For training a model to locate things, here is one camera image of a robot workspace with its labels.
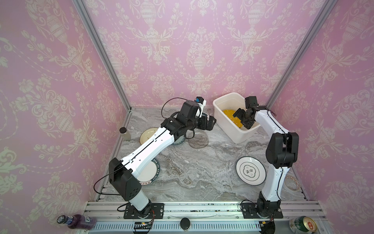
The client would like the yellow dotted scalloped plate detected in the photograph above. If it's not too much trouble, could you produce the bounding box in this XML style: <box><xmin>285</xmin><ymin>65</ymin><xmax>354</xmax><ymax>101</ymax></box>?
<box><xmin>223</xmin><ymin>109</ymin><xmax>243</xmax><ymax>128</ymax></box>

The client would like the white plate black quatrefoil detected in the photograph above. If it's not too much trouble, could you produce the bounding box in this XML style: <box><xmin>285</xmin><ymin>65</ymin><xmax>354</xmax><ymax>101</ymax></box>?
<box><xmin>236</xmin><ymin>157</ymin><xmax>266</xmax><ymax>186</ymax></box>

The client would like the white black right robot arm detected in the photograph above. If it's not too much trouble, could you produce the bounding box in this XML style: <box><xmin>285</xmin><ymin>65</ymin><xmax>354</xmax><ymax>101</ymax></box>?
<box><xmin>233</xmin><ymin>96</ymin><xmax>299</xmax><ymax>217</ymax></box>

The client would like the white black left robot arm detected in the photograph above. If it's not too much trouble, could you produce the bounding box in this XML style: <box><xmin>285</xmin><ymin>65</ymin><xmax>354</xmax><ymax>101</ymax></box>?
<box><xmin>108</xmin><ymin>97</ymin><xmax>216</xmax><ymax>216</ymax></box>

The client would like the white plastic bin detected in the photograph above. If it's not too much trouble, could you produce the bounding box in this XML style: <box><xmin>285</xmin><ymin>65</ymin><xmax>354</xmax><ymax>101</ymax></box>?
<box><xmin>213</xmin><ymin>92</ymin><xmax>260</xmax><ymax>144</ymax></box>

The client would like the clear glass oval plate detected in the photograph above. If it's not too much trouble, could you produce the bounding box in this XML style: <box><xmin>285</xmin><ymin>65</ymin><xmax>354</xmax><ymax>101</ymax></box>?
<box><xmin>188</xmin><ymin>130</ymin><xmax>209</xmax><ymax>149</ymax></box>

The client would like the teal blue floral plate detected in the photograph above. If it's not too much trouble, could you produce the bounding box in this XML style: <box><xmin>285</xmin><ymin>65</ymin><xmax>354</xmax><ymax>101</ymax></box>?
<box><xmin>172</xmin><ymin>136</ymin><xmax>186</xmax><ymax>145</ymax></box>

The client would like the cream plate with painted willow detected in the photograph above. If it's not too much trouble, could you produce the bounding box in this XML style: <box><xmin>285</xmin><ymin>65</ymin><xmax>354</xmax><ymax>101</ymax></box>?
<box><xmin>139</xmin><ymin>127</ymin><xmax>158</xmax><ymax>145</ymax></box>

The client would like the white plate green lettered rim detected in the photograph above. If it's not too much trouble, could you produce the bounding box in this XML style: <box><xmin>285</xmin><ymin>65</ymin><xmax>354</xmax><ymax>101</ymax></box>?
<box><xmin>137</xmin><ymin>159</ymin><xmax>160</xmax><ymax>186</ymax></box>

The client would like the glass jar with black lid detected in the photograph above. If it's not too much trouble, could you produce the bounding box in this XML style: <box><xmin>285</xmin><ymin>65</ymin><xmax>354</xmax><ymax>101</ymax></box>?
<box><xmin>119</xmin><ymin>127</ymin><xmax>131</xmax><ymax>141</ymax></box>

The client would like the black round knob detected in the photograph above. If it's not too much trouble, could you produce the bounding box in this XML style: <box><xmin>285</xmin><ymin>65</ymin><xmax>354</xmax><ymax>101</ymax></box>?
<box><xmin>180</xmin><ymin>217</ymin><xmax>191</xmax><ymax>231</ymax></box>

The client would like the green beer can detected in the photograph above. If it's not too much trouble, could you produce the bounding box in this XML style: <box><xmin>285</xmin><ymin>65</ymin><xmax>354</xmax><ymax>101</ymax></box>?
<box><xmin>289</xmin><ymin>216</ymin><xmax>318</xmax><ymax>234</ymax></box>

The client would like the purple drink bottle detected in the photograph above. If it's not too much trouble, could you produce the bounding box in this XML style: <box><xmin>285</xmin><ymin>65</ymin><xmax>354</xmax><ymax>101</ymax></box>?
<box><xmin>56</xmin><ymin>214</ymin><xmax>96</xmax><ymax>230</ymax></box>

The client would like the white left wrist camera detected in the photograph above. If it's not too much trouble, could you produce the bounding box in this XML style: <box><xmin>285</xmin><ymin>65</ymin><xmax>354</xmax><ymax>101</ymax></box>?
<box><xmin>195</xmin><ymin>97</ymin><xmax>206</xmax><ymax>118</ymax></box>

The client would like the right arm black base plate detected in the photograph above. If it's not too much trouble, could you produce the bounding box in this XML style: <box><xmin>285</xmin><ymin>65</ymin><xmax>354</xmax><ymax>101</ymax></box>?
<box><xmin>239</xmin><ymin>202</ymin><xmax>283</xmax><ymax>219</ymax></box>

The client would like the aluminium rail frame front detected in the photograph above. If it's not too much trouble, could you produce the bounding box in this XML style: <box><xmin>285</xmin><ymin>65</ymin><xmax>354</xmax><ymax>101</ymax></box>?
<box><xmin>83</xmin><ymin>201</ymin><xmax>333</xmax><ymax>234</ymax></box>

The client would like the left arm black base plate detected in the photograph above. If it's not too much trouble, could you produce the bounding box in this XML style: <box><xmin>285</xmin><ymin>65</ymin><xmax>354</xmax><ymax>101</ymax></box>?
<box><xmin>123</xmin><ymin>202</ymin><xmax>165</xmax><ymax>219</ymax></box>

